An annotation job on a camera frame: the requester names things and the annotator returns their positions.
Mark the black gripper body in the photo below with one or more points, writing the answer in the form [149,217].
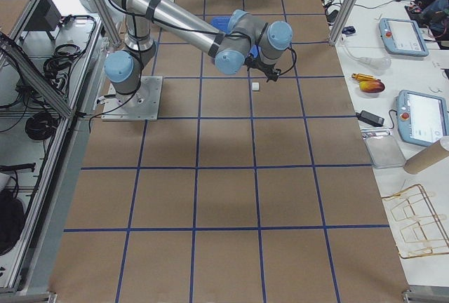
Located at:
[265,69]

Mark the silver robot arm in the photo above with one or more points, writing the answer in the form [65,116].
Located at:
[249,41]

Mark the blue plastic tray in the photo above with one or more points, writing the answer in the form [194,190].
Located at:
[221,23]

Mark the blue black small device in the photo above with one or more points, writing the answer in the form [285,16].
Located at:
[349,30]

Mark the red yellow mango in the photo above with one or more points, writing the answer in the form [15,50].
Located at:
[371,86]

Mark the black power adapter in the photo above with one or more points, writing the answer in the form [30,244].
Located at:
[370,118]

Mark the white light bulb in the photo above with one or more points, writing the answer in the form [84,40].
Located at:
[379,64]

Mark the far teach pendant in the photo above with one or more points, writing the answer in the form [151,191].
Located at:
[402,37]

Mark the teach pendant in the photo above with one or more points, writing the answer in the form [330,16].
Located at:
[402,37]
[422,119]

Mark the near teach pendant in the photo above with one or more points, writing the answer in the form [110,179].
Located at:
[422,119]

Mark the cardboard tube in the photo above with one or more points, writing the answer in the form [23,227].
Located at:
[427,157]

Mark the aluminium frame post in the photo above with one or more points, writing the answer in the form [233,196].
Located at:
[341,21]

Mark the gold wire rack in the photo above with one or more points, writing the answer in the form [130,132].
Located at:
[418,229]

